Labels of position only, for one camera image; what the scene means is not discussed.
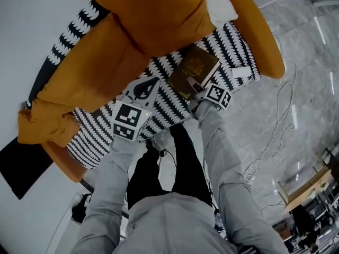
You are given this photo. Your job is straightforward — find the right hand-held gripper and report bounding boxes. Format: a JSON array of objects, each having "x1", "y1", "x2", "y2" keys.
[{"x1": 186, "y1": 77, "x2": 233, "y2": 111}]

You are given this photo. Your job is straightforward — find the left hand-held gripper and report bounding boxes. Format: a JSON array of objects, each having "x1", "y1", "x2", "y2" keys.
[{"x1": 112, "y1": 77, "x2": 161, "y2": 142}]

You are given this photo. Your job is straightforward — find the dark brown hardcover book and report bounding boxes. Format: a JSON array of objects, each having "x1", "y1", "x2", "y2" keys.
[{"x1": 167, "y1": 46, "x2": 221, "y2": 102}]

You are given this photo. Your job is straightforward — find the orange sofa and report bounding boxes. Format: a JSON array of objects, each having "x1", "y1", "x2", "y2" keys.
[{"x1": 17, "y1": 0, "x2": 286, "y2": 184}]

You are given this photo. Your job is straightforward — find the person's left forearm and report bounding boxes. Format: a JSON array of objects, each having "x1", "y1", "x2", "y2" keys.
[{"x1": 87, "y1": 135, "x2": 139, "y2": 214}]

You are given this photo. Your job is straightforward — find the person's right forearm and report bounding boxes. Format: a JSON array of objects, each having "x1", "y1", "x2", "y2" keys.
[{"x1": 194, "y1": 99, "x2": 253, "y2": 197}]

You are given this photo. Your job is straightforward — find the orange sofa cushion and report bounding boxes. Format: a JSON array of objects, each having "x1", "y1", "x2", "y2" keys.
[
  {"x1": 37, "y1": 12, "x2": 154, "y2": 114},
  {"x1": 73, "y1": 0, "x2": 216, "y2": 56},
  {"x1": 17, "y1": 99, "x2": 82, "y2": 148}
]

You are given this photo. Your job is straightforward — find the small white flat box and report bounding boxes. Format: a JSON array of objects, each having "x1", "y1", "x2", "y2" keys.
[{"x1": 231, "y1": 67, "x2": 253, "y2": 80}]

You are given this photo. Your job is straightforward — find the person's right leg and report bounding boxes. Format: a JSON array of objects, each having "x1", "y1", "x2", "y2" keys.
[{"x1": 169, "y1": 124, "x2": 213, "y2": 209}]

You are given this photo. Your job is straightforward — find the person's leg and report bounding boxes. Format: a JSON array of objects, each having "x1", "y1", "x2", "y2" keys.
[
  {"x1": 169, "y1": 124, "x2": 213, "y2": 209},
  {"x1": 127, "y1": 148, "x2": 173, "y2": 212}
]

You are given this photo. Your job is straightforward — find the small white pillow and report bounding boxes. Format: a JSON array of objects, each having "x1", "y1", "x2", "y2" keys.
[{"x1": 206, "y1": 0, "x2": 239, "y2": 28}]

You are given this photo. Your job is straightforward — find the person's left leg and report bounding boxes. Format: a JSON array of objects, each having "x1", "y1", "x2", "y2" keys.
[{"x1": 127, "y1": 148, "x2": 173, "y2": 212}]

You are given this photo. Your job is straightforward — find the person's grey jacket torso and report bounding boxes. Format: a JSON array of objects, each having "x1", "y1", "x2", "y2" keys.
[{"x1": 112, "y1": 192, "x2": 240, "y2": 254}]

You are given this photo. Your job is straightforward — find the black side table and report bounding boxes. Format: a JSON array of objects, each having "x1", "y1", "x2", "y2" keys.
[{"x1": 0, "y1": 135, "x2": 54, "y2": 201}]

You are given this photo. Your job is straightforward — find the light wooden coffee table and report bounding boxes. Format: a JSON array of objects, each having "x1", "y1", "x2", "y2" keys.
[{"x1": 276, "y1": 165, "x2": 333, "y2": 214}]

